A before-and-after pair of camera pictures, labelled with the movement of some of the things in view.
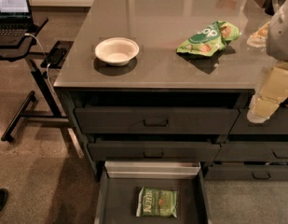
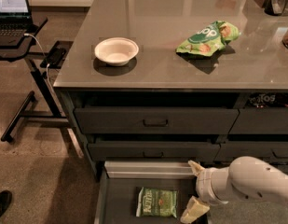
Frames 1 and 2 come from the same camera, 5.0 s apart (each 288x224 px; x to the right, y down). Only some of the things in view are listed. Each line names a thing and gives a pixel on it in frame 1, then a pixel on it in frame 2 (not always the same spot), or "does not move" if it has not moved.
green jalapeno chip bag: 157,203 does not move
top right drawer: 280,122 does not move
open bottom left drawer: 122,181 does not move
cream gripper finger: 261,108 → 195,209
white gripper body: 281,35 → 204,185
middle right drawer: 259,151 does not move
